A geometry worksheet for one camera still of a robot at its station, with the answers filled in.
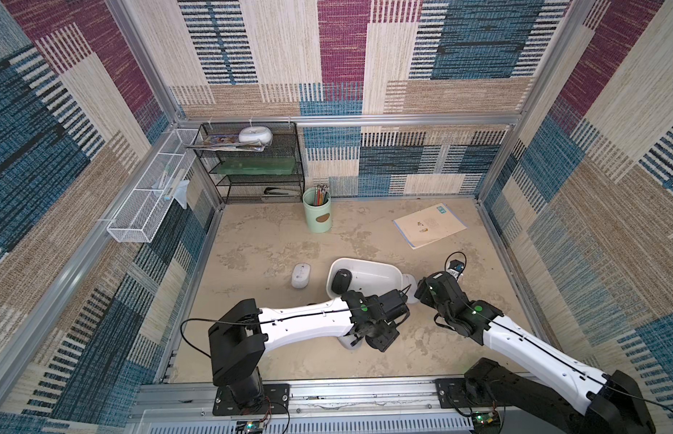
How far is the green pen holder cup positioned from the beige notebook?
296 millimetres

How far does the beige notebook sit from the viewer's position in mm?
1104

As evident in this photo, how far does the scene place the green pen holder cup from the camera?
102 centimetres
